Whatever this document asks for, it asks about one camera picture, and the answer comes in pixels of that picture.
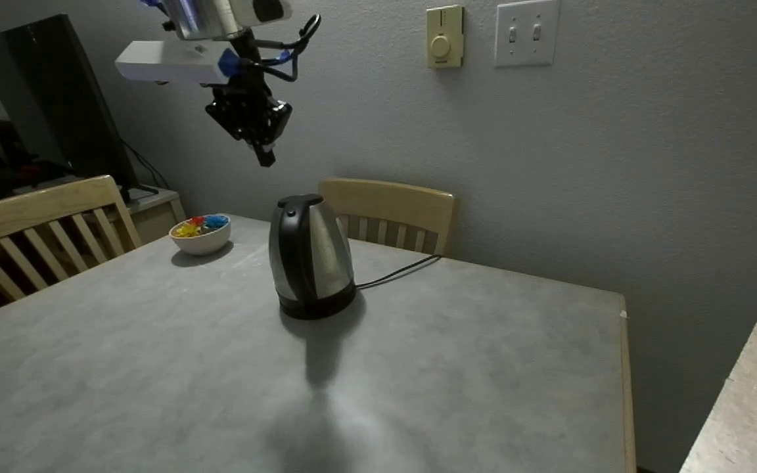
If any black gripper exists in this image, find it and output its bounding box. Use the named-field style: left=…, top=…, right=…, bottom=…
left=202, top=76, right=294, bottom=169

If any stainless steel electric kettle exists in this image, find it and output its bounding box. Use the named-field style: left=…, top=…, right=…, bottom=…
left=269, top=192, right=361, bottom=311

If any black kettle power base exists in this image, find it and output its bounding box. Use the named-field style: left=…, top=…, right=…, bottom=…
left=276, top=288, right=361, bottom=322

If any white ceramic bowl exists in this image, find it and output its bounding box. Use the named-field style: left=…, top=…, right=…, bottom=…
left=170, top=212, right=238, bottom=257

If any yellow toy flower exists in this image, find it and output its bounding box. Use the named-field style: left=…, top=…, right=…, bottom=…
left=172, top=222, right=206, bottom=243

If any beige side cabinet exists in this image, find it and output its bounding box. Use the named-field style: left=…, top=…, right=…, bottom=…
left=124, top=185, right=191, bottom=248

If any wooden slat-back chair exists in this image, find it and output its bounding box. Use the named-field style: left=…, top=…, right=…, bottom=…
left=317, top=177, right=461, bottom=257
left=0, top=172, right=143, bottom=305

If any black robot wrist cable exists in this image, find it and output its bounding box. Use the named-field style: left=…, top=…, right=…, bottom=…
left=251, top=13, right=325, bottom=85

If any black thin wall cable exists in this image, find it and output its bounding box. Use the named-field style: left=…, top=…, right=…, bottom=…
left=121, top=138, right=175, bottom=192

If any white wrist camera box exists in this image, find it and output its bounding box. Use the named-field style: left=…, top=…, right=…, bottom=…
left=113, top=37, right=243, bottom=91

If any black kettle power cord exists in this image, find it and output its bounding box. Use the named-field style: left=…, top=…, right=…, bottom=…
left=355, top=254, right=446, bottom=292

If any beige wall dial thermostat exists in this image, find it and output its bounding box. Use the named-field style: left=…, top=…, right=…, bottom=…
left=423, top=3, right=468, bottom=71

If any white double light switch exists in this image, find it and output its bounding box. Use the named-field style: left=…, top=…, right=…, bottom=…
left=493, top=0, right=564, bottom=71

